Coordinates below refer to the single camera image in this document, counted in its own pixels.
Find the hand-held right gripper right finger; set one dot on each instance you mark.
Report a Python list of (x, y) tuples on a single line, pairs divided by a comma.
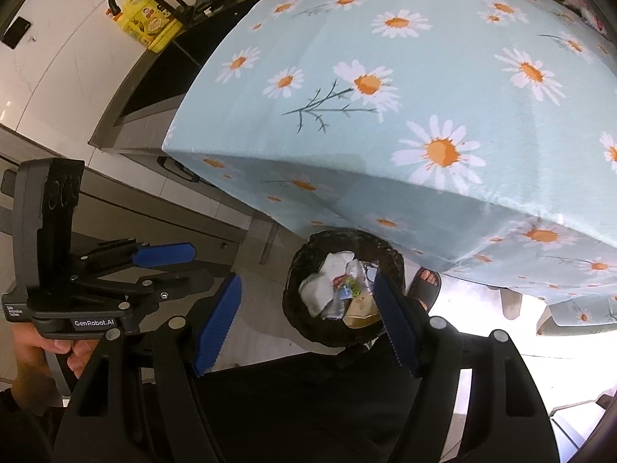
[(397, 323)]

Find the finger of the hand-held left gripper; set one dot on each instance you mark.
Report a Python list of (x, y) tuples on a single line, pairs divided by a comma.
[(164, 254), (183, 283)]

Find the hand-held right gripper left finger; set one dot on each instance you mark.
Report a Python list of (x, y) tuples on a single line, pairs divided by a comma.
[(217, 328)]

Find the brown paper bag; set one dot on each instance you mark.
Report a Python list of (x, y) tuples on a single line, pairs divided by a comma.
[(359, 311)]

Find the red snack wrapper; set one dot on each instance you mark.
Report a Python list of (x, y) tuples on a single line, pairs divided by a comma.
[(340, 279)]

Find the black trash bin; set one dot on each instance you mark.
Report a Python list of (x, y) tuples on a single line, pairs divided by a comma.
[(299, 316)]

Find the pale paper towel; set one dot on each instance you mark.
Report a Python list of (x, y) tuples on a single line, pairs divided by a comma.
[(318, 289)]

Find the person's left forearm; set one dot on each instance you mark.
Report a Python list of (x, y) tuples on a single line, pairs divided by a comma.
[(19, 427)]

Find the person's left hand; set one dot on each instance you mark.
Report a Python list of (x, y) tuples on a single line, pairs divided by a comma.
[(36, 366)]

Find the person's foot in sandal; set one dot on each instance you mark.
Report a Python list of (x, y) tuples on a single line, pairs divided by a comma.
[(426, 282)]

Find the grey kitchen cabinet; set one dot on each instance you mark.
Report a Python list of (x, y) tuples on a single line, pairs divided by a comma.
[(120, 212)]

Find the white table leg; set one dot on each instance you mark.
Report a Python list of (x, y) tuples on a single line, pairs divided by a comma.
[(512, 304)]

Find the dark kitchen sink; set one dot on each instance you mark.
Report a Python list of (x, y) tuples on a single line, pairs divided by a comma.
[(164, 82)]

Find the yellow oil jug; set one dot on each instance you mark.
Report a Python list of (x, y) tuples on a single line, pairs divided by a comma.
[(144, 21)]

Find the black curved faucet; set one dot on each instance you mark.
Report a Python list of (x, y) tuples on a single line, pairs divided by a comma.
[(112, 6)]

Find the blue daisy print tablecloth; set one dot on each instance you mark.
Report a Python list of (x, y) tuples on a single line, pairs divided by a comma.
[(434, 82)]

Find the black metal sink fitting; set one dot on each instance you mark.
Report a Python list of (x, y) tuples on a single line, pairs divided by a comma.
[(207, 0)]

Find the white pink packet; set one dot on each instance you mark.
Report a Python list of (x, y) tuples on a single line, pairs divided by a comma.
[(590, 17)]

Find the black wall socket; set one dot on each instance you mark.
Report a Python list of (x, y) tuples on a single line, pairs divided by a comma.
[(17, 33)]

